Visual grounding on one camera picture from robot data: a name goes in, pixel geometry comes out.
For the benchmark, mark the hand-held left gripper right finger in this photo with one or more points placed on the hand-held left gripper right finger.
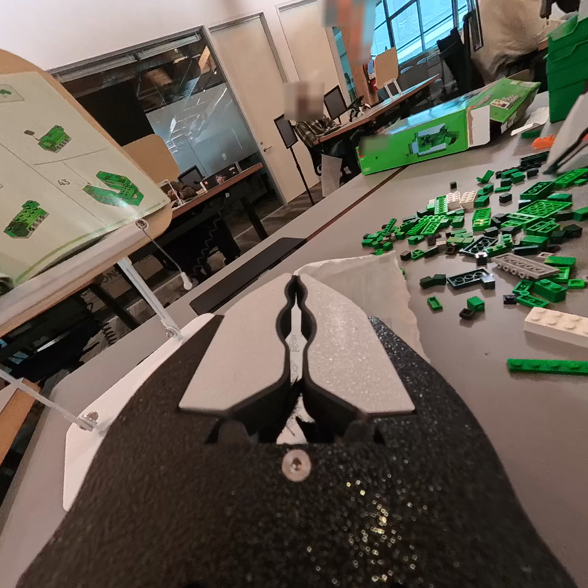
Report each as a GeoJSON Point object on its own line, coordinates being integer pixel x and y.
{"type": "Point", "coordinates": [358, 363]}

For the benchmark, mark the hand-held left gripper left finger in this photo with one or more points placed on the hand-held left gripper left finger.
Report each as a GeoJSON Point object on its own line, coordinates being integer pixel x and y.
{"type": "Point", "coordinates": [239, 363]}

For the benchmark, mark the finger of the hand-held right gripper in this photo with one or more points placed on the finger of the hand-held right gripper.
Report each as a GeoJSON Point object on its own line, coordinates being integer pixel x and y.
{"type": "Point", "coordinates": [574, 133]}

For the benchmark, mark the white printed paper bag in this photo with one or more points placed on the white printed paper bag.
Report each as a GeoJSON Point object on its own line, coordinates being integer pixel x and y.
{"type": "Point", "coordinates": [367, 285]}

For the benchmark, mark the pile of green toy bricks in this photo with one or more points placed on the pile of green toy bricks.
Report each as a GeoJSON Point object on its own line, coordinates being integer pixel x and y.
{"type": "Point", "coordinates": [537, 209]}

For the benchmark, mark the brick building instruction booklet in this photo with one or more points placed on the brick building instruction booklet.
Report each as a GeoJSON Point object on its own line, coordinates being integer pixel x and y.
{"type": "Point", "coordinates": [69, 193]}

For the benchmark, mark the grey desk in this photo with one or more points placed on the grey desk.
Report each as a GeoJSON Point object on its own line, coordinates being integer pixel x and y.
{"type": "Point", "coordinates": [505, 436]}

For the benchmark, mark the wooden background desk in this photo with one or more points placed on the wooden background desk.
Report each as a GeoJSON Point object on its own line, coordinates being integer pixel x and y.
{"type": "Point", "coordinates": [390, 108]}
{"type": "Point", "coordinates": [220, 179]}

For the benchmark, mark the orange brick separator tool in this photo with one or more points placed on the orange brick separator tool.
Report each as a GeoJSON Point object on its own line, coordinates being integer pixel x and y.
{"type": "Point", "coordinates": [544, 142]}

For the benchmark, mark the stack of green boxes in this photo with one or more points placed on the stack of green boxes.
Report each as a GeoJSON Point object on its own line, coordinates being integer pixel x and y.
{"type": "Point", "coordinates": [567, 69]}

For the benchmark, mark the green toy box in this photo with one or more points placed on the green toy box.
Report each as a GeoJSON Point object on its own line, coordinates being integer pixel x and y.
{"type": "Point", "coordinates": [505, 101]}

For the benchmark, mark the white toy brick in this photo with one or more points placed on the white toy brick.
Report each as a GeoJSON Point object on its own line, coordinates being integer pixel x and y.
{"type": "Point", "coordinates": [556, 326]}
{"type": "Point", "coordinates": [454, 197]}
{"type": "Point", "coordinates": [468, 197]}

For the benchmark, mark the grey long plate brick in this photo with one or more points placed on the grey long plate brick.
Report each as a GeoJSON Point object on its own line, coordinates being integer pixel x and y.
{"type": "Point", "coordinates": [523, 265]}

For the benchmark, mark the black toy box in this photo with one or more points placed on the black toy box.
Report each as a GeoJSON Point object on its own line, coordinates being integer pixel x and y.
{"type": "Point", "coordinates": [220, 177]}

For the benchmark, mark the long green plate brick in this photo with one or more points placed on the long green plate brick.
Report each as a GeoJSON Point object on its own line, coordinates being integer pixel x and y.
{"type": "Point", "coordinates": [551, 366]}

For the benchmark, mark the black screen on tripod stand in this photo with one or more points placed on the black screen on tripod stand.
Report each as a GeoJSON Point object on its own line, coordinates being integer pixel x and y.
{"type": "Point", "coordinates": [285, 131]}

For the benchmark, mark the black computer monitor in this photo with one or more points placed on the black computer monitor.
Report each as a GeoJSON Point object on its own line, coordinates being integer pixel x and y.
{"type": "Point", "coordinates": [335, 102]}

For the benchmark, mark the white door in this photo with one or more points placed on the white door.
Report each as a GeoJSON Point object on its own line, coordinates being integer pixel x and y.
{"type": "Point", "coordinates": [248, 105]}

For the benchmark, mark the wooden book stand white frame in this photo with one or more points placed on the wooden book stand white frame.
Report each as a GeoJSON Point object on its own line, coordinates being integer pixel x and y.
{"type": "Point", "coordinates": [151, 156]}

